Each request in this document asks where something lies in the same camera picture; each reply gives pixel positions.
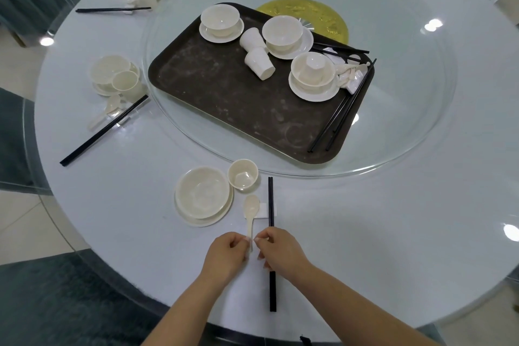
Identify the person's right hand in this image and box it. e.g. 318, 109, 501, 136
253, 227, 315, 282

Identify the person's left hand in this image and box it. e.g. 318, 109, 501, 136
199, 231, 254, 290

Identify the bunch of black chopsticks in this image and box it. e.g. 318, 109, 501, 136
307, 42, 378, 154

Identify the black tray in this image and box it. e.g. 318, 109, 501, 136
147, 2, 376, 166

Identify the heap of small white pieces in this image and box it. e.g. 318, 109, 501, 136
324, 48, 374, 95

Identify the cluster of white cups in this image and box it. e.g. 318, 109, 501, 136
239, 27, 276, 82

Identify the person's left forearm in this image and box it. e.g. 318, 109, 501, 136
142, 272, 232, 346

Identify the person's right forearm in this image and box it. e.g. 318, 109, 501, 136
294, 262, 443, 346

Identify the white round table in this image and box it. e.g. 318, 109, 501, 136
34, 0, 519, 342

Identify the glass lazy susan turntable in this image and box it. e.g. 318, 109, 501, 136
142, 0, 457, 178

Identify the gold turntable base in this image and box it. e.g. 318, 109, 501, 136
256, 0, 349, 44

